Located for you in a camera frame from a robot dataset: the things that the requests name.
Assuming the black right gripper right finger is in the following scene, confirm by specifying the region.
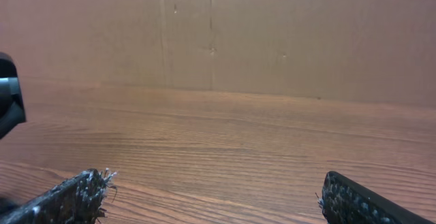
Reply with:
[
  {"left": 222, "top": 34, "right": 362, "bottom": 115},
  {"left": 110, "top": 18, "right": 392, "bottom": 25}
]
[{"left": 317, "top": 171, "right": 432, "bottom": 224}]

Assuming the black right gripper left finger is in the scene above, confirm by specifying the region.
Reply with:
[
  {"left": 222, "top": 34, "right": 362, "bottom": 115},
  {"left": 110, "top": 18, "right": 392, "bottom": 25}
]
[{"left": 1, "top": 169, "right": 117, "bottom": 224}]

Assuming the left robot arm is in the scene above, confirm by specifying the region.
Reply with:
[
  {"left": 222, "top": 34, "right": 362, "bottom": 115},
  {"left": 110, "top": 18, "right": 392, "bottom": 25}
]
[{"left": 1, "top": 52, "right": 27, "bottom": 139}]

